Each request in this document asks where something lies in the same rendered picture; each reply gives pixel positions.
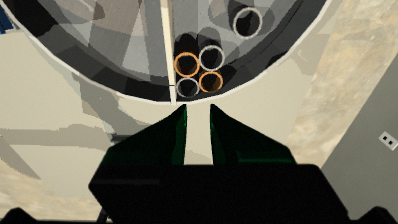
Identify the dark grey metal bushing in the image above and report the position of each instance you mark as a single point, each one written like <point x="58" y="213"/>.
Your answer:
<point x="214" y="64"/>
<point x="255" y="26"/>
<point x="188" y="91"/>

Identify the bronze bushing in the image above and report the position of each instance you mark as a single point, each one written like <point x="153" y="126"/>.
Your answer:
<point x="210" y="86"/>
<point x="186" y="71"/>

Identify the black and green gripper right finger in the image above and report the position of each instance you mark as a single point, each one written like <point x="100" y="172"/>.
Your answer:
<point x="233" y="142"/>

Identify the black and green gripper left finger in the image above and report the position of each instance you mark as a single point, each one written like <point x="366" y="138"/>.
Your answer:
<point x="163" y="142"/>

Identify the blue crate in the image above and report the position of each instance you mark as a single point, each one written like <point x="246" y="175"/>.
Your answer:
<point x="6" y="24"/>

